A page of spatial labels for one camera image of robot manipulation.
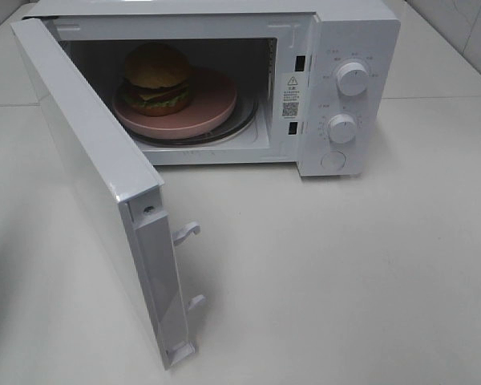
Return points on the pink plate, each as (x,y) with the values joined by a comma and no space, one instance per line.
(213,98)

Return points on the round white door button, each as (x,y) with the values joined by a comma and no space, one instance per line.
(333,161)

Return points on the white microwave door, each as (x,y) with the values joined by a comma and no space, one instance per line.
(118,190)

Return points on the burger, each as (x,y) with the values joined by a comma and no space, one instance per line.
(156,80)

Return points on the glass microwave turntable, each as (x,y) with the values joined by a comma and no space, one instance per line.
(242,116)

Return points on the lower white microwave knob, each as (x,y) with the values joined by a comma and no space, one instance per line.
(342,128)

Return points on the white microwave knob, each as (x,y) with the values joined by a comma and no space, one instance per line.
(342,128)
(352,77)

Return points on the white microwave oven body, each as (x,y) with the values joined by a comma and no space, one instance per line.
(283,54)

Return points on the upper white microwave knob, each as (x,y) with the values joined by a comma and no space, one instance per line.
(352,77)

